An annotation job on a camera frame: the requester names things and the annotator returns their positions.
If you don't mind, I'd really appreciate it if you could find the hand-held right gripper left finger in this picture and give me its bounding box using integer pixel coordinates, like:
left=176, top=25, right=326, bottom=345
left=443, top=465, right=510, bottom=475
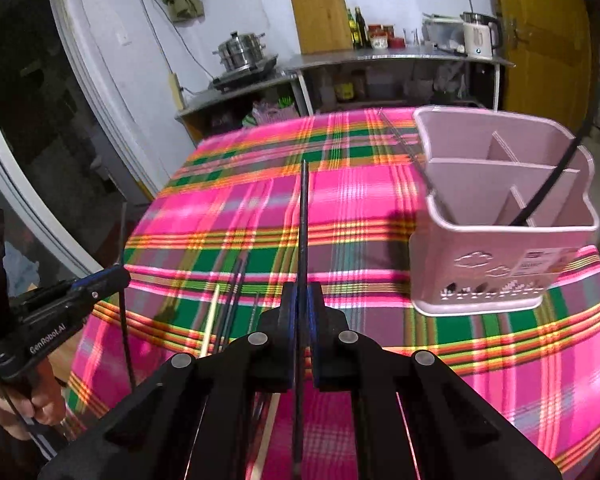
left=37, top=282, right=299, bottom=480

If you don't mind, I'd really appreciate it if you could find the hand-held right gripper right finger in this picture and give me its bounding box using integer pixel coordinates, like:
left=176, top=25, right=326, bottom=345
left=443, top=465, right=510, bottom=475
left=309, top=282, right=564, bottom=480

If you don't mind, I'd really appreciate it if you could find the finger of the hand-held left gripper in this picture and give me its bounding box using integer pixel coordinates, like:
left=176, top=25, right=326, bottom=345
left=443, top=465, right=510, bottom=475
left=70, top=266, right=132, bottom=297
left=75, top=285, right=129, bottom=319

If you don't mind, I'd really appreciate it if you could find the black chopstick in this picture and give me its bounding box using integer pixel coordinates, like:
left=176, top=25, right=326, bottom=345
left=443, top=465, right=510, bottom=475
left=120, top=202, right=136, bottom=396
left=214, top=257, right=246, bottom=347
left=509, top=60, right=600, bottom=228
left=292, top=160, right=311, bottom=478

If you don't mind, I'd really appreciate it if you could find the pink plastic utensil holder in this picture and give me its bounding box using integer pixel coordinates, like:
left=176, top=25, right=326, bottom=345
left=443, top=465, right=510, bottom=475
left=410, top=105, right=600, bottom=317

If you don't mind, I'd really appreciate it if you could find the person's left forearm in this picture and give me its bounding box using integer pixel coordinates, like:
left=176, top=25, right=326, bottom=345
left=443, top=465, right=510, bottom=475
left=0, top=410, right=67, bottom=480

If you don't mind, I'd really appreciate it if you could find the person's left hand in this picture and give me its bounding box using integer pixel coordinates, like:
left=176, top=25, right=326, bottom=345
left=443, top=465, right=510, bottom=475
left=0, top=360, right=69, bottom=442

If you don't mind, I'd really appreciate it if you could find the beige wooden chopstick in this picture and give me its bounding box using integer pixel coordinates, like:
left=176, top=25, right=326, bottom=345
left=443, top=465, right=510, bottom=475
left=251, top=393, right=282, bottom=480
left=201, top=284, right=221, bottom=359

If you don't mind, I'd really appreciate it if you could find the pink plaid tablecloth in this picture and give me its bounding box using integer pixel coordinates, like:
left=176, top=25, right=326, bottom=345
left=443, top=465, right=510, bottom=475
left=62, top=107, right=600, bottom=480

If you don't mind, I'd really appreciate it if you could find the beige power strip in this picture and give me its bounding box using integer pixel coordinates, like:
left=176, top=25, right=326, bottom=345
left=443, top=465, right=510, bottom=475
left=169, top=72, right=186, bottom=111

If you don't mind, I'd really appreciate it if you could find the pink basket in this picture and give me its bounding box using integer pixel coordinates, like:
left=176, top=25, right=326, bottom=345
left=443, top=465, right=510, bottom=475
left=252, top=100, right=299, bottom=124

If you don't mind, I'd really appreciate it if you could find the low steel shelf table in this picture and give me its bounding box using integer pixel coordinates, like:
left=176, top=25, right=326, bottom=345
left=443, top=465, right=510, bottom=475
left=175, top=72, right=301, bottom=142

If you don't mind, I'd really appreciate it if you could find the thin metal chopstick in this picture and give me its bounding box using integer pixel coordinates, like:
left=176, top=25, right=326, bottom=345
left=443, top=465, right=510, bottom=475
left=378, top=109, right=421, bottom=166
left=384, top=109, right=426, bottom=167

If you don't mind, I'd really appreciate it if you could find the black induction cooker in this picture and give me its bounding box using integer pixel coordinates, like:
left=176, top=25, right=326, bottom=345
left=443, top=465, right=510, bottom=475
left=210, top=55, right=280, bottom=94

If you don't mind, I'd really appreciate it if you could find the stainless steel steamer pot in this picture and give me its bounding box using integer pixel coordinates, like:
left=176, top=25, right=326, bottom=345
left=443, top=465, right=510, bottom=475
left=212, top=31, right=267, bottom=72

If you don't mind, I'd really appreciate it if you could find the tall steel shelf table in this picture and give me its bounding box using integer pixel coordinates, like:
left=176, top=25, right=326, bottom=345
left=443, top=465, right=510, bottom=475
left=280, top=44, right=516, bottom=116

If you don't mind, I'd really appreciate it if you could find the black chopstick in holder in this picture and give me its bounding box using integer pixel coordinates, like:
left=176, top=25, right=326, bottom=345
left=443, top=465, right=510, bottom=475
left=509, top=60, right=600, bottom=228

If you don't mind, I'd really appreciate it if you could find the dark sauce bottle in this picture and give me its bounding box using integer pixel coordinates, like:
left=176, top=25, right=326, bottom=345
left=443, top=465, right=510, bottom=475
left=354, top=6, right=369, bottom=49

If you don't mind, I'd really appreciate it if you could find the wooden cutting board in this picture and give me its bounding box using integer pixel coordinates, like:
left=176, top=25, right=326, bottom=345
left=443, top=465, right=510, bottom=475
left=290, top=0, right=355, bottom=56

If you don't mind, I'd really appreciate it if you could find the white plastic tub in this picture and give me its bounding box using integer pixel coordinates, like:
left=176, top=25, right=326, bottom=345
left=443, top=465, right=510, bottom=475
left=422, top=14, right=466, bottom=53

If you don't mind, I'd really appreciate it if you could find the white electric kettle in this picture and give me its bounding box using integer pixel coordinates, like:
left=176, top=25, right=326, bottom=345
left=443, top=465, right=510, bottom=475
left=461, top=11, right=504, bottom=59

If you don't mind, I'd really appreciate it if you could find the yellow wooden door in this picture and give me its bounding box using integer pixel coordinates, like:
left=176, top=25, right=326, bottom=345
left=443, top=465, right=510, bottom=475
left=490, top=0, right=594, bottom=134

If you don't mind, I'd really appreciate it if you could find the white door frame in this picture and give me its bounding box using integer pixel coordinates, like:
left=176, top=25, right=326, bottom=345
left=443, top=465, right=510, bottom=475
left=0, top=0, right=197, bottom=281

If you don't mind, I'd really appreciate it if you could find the thin wall cable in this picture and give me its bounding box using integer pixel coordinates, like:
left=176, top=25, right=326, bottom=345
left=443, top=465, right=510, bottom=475
left=132, top=0, right=216, bottom=97

